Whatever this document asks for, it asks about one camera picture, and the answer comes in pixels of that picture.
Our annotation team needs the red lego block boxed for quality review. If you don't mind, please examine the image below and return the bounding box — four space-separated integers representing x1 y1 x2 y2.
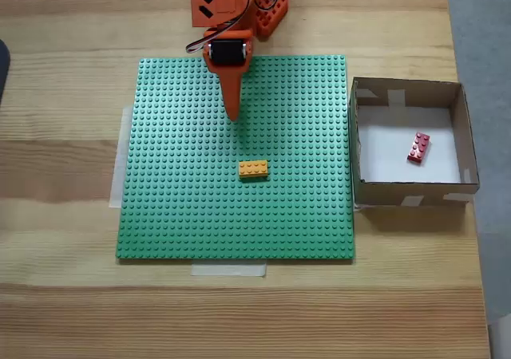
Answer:
406 131 432 165

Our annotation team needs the open cardboard box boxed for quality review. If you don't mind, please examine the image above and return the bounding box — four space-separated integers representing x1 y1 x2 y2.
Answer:
349 76 481 208

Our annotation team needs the gripper servo cable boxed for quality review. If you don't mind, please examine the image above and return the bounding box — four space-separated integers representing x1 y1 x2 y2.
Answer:
184 0 251 55

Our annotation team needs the black rounded object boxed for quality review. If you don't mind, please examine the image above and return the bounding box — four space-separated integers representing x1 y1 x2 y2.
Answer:
0 38 12 107

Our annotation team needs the green lego baseplate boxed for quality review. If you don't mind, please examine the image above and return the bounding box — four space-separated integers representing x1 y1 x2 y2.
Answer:
115 54 356 263

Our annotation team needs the yellow lego block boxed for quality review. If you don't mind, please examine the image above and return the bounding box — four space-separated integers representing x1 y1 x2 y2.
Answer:
238 160 270 182

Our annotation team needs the wide masking tape strip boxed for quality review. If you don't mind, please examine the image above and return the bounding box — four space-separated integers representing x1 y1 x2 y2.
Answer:
109 104 135 209

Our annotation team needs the white paper sheet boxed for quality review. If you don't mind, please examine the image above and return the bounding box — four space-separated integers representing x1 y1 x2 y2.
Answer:
356 105 462 183

